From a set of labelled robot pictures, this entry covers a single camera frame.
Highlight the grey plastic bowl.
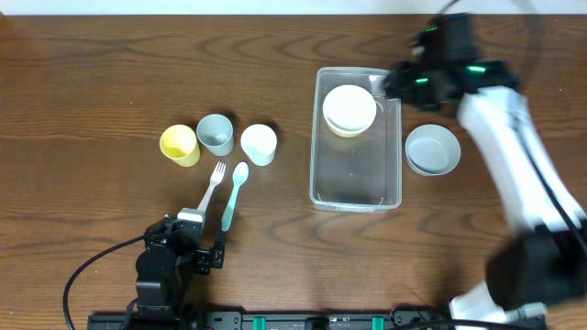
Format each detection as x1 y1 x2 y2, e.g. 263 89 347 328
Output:
404 124 461 176

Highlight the yellow plastic cup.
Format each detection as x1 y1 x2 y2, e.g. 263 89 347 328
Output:
160 125 201 167

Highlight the yellow plastic bowl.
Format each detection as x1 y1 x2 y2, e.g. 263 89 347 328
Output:
326 117 373 138

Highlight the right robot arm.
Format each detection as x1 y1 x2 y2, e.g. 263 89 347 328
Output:
382 60 586 329

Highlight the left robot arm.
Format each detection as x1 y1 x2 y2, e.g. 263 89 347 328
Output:
120 214 227 329

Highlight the clear plastic container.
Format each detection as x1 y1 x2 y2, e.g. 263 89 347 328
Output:
309 67 402 214

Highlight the white plastic fork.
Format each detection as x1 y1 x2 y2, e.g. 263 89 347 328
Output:
197 161 227 213

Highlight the teal plastic spoon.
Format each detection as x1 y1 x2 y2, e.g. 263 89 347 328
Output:
221 161 249 232

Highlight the grey-blue plastic cup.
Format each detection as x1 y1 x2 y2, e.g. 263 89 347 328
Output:
196 114 234 157

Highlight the white plastic cup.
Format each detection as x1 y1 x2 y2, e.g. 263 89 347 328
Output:
240 124 277 167

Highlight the black mounting rail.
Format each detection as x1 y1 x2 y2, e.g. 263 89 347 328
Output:
87 309 447 330

